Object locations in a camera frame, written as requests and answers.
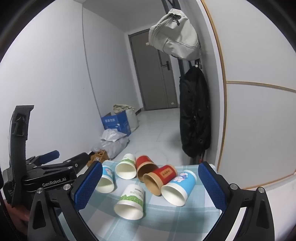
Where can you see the black jacket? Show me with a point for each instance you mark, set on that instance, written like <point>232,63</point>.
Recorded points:
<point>194,111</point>

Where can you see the grey door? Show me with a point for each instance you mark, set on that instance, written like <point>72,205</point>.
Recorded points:
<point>152,81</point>

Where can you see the clear plastic bag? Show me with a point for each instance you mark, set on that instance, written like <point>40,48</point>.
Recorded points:
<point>113,147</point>

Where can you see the white plastic bag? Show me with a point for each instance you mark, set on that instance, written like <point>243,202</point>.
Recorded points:
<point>112,134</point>

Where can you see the black coat rack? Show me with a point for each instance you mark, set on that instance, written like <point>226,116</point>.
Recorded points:
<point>181,67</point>

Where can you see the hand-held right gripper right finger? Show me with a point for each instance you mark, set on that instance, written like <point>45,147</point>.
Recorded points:
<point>211,185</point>

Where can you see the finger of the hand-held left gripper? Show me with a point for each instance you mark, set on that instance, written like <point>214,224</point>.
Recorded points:
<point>49,155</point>
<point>76,161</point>

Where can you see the white wardrobe with gold trim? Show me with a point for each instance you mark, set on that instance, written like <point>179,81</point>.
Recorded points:
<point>254,127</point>

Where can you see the beige backpack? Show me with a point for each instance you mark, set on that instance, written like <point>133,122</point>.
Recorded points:
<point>175,34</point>

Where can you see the white woven sack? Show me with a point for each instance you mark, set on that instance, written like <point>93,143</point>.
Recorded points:
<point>133,120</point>

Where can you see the blue cartoon paper cup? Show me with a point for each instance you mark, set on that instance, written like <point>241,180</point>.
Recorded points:
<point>107,173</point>
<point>182,183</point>

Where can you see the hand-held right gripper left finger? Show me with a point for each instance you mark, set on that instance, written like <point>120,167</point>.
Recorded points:
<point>89,183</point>

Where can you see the red label kraft paper cup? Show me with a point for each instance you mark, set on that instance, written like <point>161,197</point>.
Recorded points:
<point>165,173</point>

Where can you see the blue cardboard box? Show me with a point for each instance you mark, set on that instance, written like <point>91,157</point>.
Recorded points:
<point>115,122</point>

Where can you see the brown plush slippers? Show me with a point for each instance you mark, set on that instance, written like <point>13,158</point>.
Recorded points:
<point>97,157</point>

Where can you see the white green print paper cup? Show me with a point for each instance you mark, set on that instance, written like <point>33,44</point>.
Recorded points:
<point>131,195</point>
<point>126,162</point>

